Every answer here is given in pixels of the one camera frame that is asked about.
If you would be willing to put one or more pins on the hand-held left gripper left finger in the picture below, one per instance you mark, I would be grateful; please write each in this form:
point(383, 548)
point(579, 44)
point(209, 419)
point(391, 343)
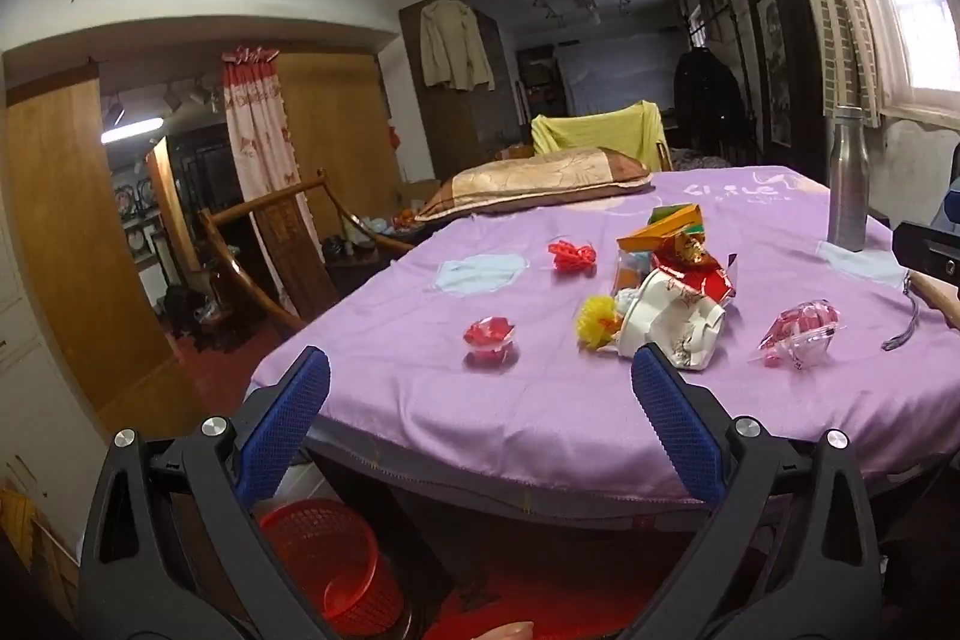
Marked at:
point(289, 415)

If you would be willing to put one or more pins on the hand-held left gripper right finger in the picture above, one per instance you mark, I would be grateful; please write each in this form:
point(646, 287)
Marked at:
point(679, 430)

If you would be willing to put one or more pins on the white crushed paper cup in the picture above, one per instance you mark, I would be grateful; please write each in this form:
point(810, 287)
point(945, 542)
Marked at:
point(667, 329)

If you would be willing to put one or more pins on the yellow pompom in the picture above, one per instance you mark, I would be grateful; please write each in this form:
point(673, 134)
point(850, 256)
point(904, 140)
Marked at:
point(596, 319)

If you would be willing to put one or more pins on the red gold foil packet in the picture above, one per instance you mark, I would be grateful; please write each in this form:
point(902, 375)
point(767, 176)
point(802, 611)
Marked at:
point(705, 284)

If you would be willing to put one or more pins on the large red clear wrapper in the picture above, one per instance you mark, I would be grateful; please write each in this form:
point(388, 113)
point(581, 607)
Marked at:
point(795, 329)

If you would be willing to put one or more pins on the red plastic mesh basket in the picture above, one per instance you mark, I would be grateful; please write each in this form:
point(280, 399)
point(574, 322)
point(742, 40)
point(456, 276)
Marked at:
point(322, 565)

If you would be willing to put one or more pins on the clear plastic jelly cup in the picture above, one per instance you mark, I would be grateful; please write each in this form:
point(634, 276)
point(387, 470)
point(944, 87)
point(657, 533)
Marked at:
point(628, 276)

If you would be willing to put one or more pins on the orange carton box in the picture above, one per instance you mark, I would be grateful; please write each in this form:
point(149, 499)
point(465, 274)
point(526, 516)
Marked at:
point(645, 239)

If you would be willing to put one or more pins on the red crinkled ribbon wrapper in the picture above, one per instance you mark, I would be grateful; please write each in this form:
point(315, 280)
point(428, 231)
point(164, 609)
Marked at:
point(570, 255)

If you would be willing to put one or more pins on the small red candy wrapper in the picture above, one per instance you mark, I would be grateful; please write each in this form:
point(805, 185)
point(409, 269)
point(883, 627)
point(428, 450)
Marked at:
point(487, 334)

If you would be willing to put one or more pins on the person's left hand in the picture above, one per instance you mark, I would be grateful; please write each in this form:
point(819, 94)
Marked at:
point(510, 632)

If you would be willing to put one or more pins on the stainless steel bottle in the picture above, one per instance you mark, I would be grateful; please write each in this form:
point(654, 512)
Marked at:
point(847, 183)

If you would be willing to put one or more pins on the curved wooden armchair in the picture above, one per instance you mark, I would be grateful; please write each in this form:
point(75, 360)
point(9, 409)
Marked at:
point(255, 265)

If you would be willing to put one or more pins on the purple printed bed sheet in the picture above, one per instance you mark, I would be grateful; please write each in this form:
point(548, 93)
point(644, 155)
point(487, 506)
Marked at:
point(525, 400)

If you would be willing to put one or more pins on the dark framed cabinet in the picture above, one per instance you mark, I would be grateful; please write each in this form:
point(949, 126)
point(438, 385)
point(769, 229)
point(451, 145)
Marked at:
point(780, 48)

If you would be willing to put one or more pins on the white cabinet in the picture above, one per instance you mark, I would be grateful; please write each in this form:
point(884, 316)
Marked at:
point(34, 400)

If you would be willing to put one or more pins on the black hanging coat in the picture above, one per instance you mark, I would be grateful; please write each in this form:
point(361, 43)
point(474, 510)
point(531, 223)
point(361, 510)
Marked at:
point(709, 93)

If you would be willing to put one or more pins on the large wooden sliding door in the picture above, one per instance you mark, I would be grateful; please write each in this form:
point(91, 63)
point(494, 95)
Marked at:
point(75, 235)

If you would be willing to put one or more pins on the brown floral pillow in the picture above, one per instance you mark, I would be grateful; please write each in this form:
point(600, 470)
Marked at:
point(540, 183)

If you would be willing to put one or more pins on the red floral curtain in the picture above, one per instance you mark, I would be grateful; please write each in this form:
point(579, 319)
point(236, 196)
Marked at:
point(259, 115)

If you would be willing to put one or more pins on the wooden door panel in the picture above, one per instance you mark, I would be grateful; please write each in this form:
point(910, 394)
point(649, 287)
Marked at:
point(334, 115)

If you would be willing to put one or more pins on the yellow towel covered chair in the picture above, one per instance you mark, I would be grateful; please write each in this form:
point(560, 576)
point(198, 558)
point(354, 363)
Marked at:
point(600, 134)

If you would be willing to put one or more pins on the fluorescent tube light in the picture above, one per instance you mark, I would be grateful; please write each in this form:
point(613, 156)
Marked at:
point(131, 129)

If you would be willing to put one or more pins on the brown wooden wardrobe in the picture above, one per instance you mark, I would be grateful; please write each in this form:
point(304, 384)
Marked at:
point(480, 115)

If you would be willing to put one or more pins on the white hanging sheet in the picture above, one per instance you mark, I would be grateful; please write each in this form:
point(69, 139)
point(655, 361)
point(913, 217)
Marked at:
point(619, 74)

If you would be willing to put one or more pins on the beige hanging jacket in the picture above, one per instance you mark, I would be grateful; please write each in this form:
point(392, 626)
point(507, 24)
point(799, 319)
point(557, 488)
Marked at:
point(454, 44)

